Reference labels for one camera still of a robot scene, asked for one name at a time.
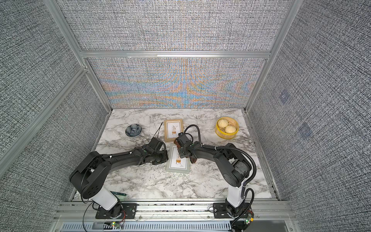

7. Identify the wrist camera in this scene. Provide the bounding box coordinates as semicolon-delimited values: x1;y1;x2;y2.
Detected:
174;133;194;148
146;137;166;153

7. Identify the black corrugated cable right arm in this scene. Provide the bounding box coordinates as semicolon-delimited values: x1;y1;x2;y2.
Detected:
184;124;258;227

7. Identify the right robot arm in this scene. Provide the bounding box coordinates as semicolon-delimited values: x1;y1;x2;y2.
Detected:
174;140;257;218

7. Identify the white steamed bun back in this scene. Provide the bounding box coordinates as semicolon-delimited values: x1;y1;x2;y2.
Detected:
217;119;229;129

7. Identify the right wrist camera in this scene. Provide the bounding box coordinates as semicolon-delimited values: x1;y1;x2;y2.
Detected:
174;133;194;148

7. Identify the grey flower shaped dish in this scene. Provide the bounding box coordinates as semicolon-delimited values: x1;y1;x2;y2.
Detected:
125;124;142;137

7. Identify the yellow rimmed bamboo steamer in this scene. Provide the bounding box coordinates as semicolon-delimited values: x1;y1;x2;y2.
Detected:
214;117;239;139

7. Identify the white steamed bun front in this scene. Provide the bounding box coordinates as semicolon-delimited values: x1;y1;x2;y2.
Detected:
224;125;237;133

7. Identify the white steamed bun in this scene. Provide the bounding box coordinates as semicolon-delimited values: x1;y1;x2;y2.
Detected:
217;119;229;129
224;125;237;133

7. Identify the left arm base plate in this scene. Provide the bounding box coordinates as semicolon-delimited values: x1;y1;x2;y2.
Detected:
95;202;137;219

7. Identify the grey green picture frame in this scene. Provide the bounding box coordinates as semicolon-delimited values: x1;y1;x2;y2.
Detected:
166;145;190;174

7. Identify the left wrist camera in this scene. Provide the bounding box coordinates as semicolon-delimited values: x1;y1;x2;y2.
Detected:
146;137;166;153

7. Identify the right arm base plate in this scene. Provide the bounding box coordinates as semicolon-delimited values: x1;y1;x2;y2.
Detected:
213;203;232;219

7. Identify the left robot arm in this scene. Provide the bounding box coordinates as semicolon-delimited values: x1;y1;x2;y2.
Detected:
69;148;168;211

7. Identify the light wood picture frame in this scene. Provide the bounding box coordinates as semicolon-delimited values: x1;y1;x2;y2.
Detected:
164;119;184;142

